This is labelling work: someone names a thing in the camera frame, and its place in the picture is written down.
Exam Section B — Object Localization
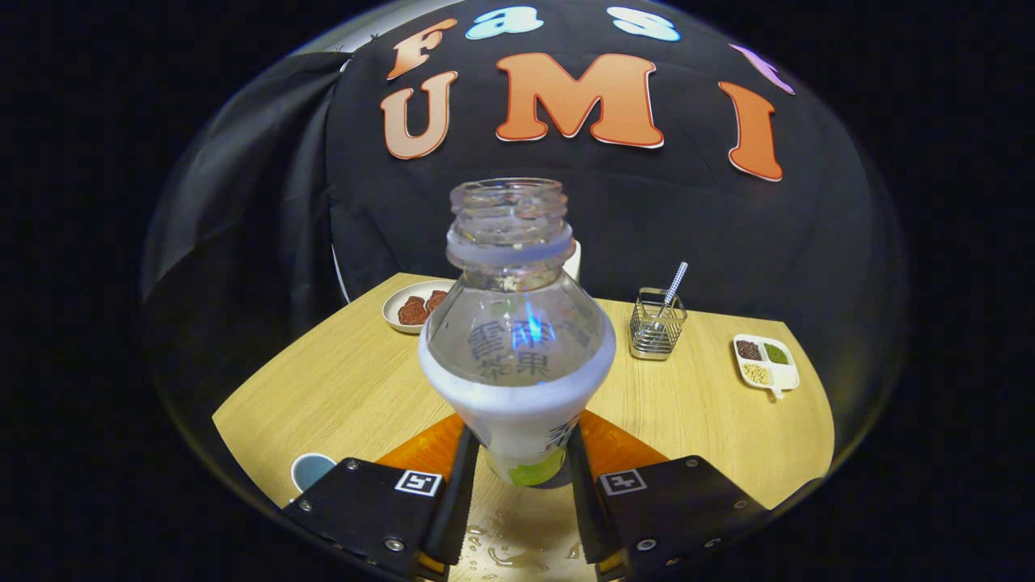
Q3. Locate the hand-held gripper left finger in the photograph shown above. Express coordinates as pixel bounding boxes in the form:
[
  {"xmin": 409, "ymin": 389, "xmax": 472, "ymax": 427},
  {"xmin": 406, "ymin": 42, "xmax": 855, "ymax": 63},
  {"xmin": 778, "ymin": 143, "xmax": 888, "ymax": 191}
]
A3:
[{"xmin": 283, "ymin": 414, "xmax": 482, "ymax": 582}]

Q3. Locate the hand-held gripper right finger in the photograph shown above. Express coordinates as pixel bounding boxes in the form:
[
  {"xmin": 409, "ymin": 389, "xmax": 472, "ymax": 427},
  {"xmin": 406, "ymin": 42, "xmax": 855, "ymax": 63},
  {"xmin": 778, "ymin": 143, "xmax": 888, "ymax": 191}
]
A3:
[{"xmin": 566, "ymin": 410, "xmax": 769, "ymax": 582}]

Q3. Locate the white cup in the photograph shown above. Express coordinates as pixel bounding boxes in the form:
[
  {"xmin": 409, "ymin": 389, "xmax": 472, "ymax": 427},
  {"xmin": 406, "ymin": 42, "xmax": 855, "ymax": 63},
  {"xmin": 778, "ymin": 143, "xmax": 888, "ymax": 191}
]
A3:
[{"xmin": 290, "ymin": 453, "xmax": 337, "ymax": 494}]

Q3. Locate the clear plastic juice bottle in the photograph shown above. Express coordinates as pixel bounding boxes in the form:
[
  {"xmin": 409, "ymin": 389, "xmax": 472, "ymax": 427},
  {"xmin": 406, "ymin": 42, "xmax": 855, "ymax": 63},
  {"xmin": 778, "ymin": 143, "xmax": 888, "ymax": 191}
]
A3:
[{"xmin": 417, "ymin": 178, "xmax": 617, "ymax": 487}]

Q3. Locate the wooden table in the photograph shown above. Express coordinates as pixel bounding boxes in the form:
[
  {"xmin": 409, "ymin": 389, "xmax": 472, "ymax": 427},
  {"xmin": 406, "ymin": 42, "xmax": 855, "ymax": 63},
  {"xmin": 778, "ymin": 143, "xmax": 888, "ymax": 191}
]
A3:
[{"xmin": 212, "ymin": 272, "xmax": 835, "ymax": 582}]

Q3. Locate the white round plate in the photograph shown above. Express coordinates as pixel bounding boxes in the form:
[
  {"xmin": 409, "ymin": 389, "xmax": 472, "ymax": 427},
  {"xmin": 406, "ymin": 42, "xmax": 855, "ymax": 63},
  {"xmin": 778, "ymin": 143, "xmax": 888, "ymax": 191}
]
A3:
[{"xmin": 382, "ymin": 279, "xmax": 456, "ymax": 335}]

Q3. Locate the white divided seed dish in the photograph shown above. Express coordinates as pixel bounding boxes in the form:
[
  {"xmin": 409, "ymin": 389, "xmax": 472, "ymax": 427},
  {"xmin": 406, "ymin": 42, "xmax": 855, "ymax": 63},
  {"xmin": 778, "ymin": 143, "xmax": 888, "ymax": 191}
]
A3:
[{"xmin": 733, "ymin": 333, "xmax": 801, "ymax": 400}]

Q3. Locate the striped straw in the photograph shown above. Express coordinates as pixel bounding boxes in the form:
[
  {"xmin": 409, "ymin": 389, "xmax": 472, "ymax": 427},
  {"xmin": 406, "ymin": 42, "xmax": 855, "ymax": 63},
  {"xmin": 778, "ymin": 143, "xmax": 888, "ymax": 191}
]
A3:
[{"xmin": 659, "ymin": 261, "xmax": 689, "ymax": 318}]

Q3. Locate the wire mesh holder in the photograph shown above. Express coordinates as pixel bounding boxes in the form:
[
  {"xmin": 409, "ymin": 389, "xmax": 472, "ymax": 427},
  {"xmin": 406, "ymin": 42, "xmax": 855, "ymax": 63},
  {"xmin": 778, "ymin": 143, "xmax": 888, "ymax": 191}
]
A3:
[{"xmin": 629, "ymin": 287, "xmax": 688, "ymax": 361}]

